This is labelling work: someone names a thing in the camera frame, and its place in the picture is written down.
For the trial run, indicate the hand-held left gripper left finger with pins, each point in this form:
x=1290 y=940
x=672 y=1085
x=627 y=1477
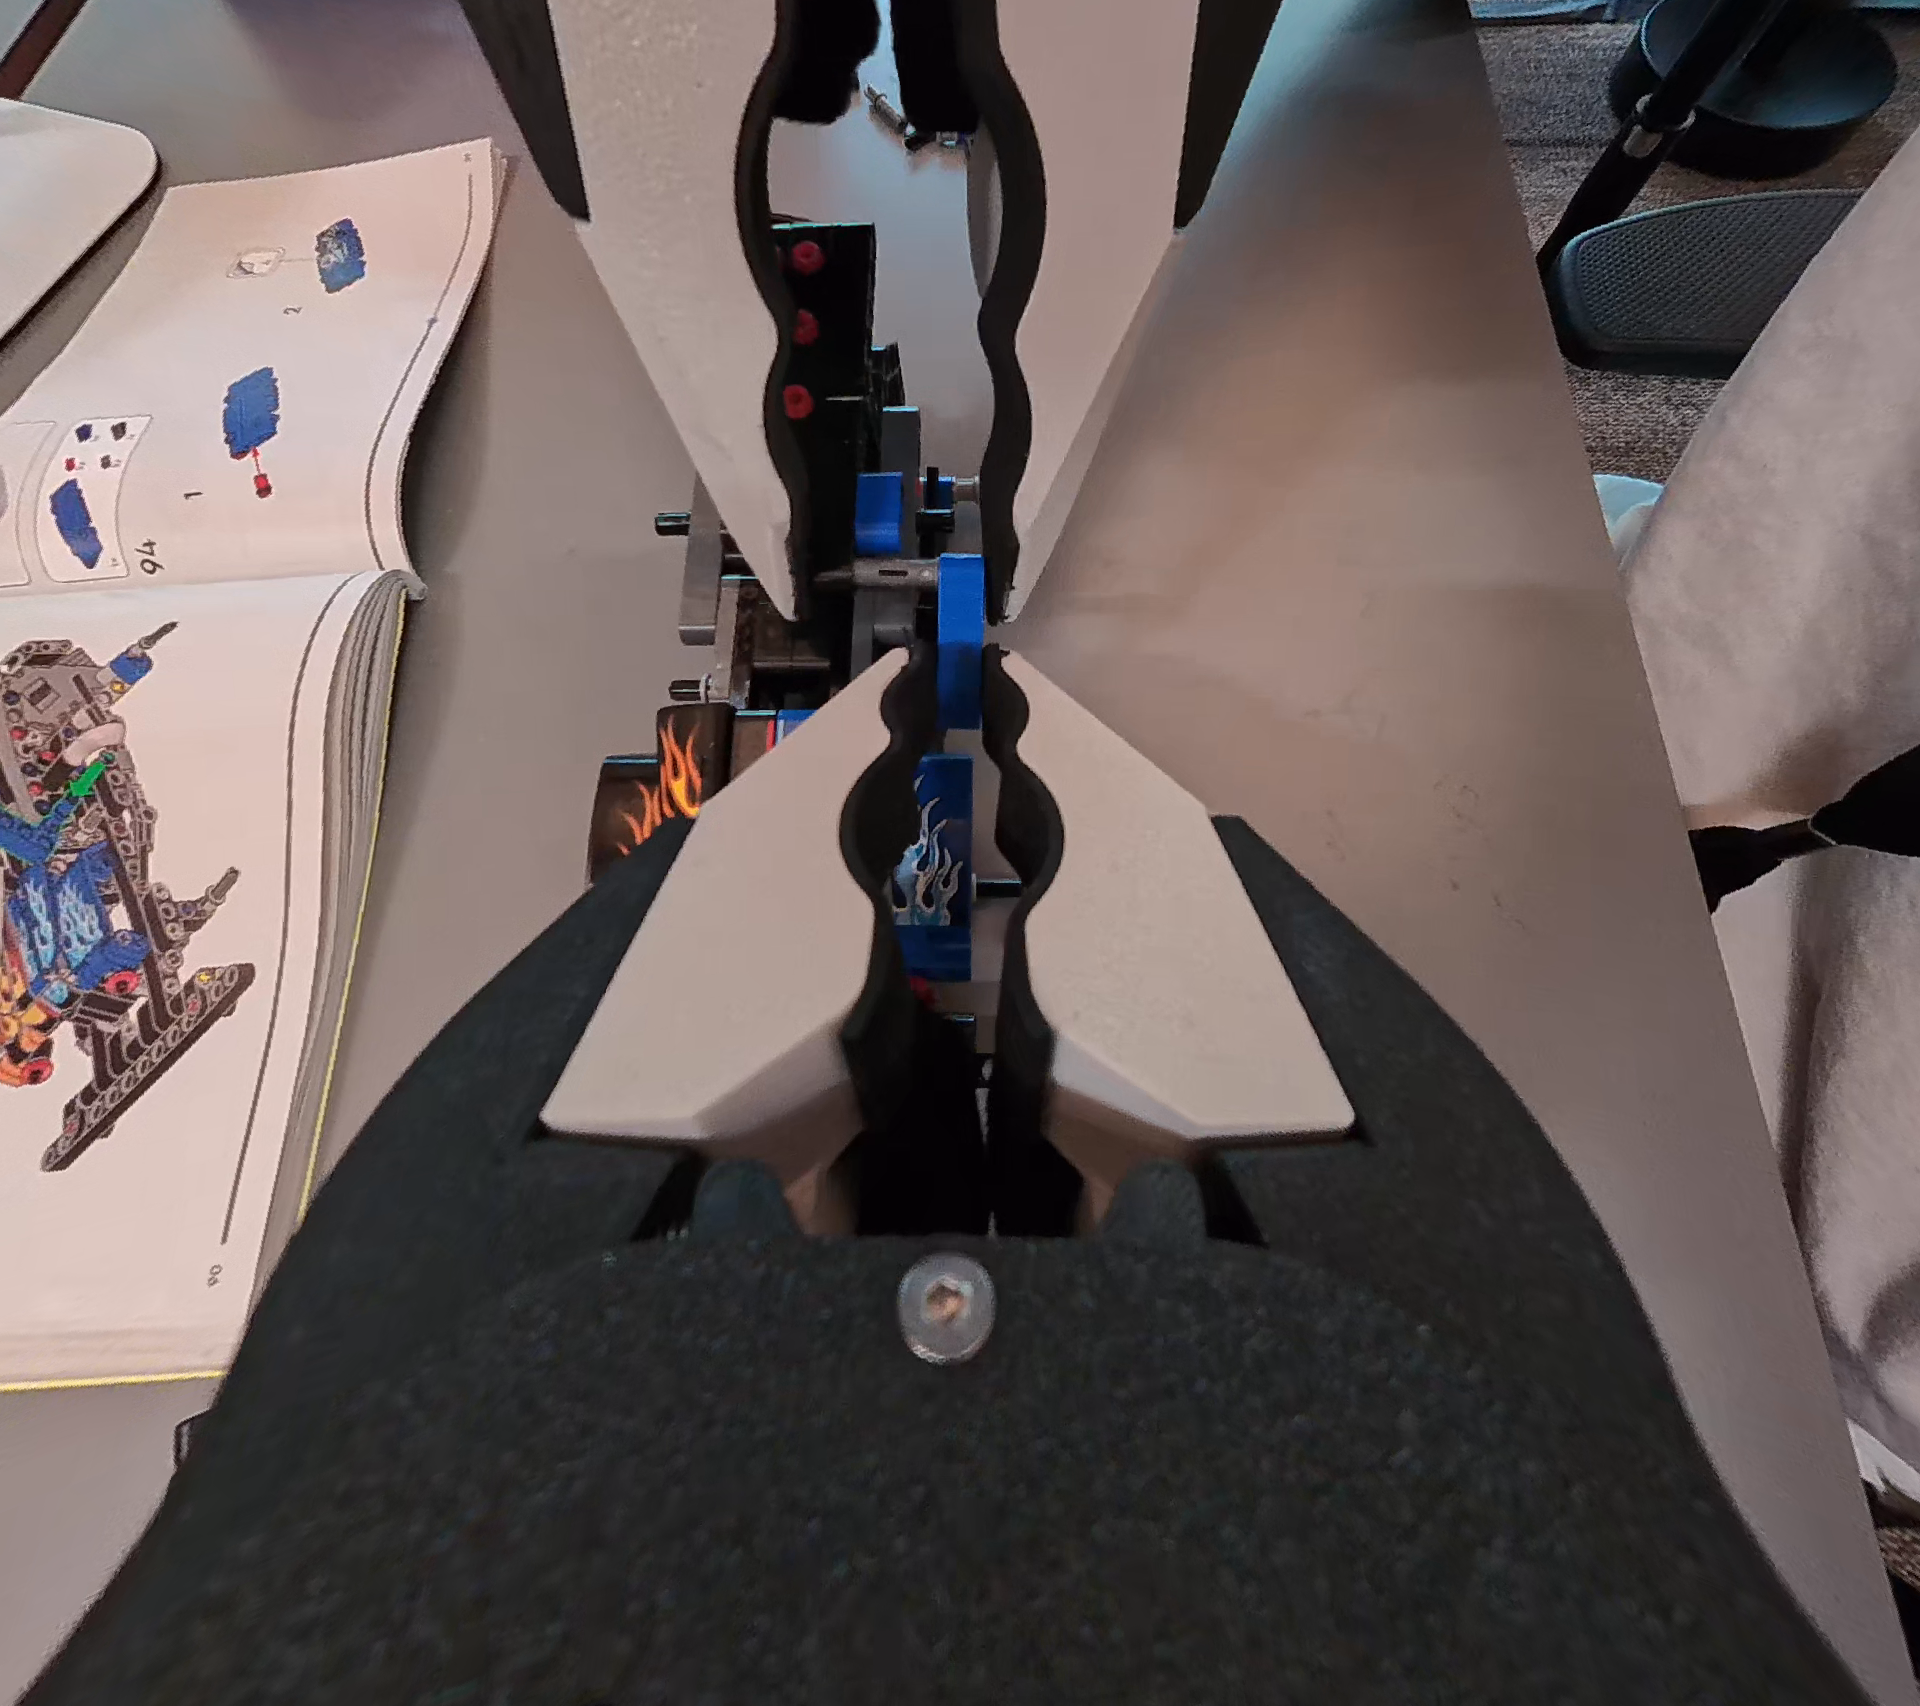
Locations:
x=721 y=987

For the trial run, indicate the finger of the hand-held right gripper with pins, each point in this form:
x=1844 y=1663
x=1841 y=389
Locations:
x=645 y=87
x=1111 y=87

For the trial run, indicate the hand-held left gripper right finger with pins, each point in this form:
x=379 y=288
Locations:
x=1185 y=987

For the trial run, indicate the black and blue lego truck model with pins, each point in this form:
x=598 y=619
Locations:
x=841 y=296

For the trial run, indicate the blue lego beam piece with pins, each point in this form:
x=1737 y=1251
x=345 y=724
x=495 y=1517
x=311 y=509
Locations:
x=960 y=626

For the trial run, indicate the open lego instruction booklet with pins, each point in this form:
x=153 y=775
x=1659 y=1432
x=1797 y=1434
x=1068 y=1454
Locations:
x=225 y=687

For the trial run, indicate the white stand base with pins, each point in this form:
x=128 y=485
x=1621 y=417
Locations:
x=61 y=207

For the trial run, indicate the dark mesh panel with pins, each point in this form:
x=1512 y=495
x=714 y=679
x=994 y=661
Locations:
x=1694 y=274

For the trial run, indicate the black slanted pole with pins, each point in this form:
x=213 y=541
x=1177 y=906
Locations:
x=1724 y=35

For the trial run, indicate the black round stand base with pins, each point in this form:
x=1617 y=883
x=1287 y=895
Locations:
x=1754 y=87

